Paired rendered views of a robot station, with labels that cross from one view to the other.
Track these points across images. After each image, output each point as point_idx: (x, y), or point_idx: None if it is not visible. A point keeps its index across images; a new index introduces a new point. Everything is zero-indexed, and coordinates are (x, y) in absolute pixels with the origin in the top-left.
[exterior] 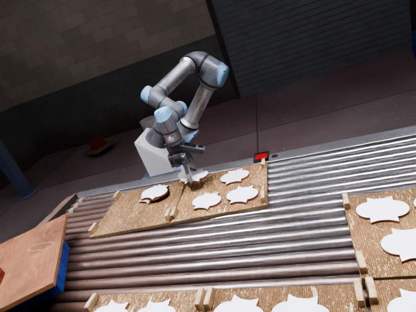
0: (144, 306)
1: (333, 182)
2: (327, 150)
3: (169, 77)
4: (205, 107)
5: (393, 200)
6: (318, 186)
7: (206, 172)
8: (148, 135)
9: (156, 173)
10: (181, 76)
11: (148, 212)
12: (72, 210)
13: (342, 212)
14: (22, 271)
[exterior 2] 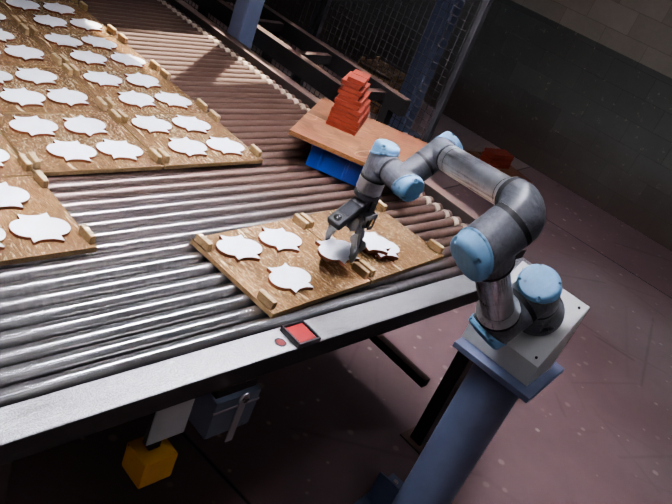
0: (208, 155)
1: (126, 279)
2: (187, 354)
3: (462, 157)
4: (479, 295)
5: (30, 235)
6: (145, 274)
7: (326, 255)
8: None
9: None
10: (469, 178)
11: (345, 229)
12: None
13: None
14: (338, 136)
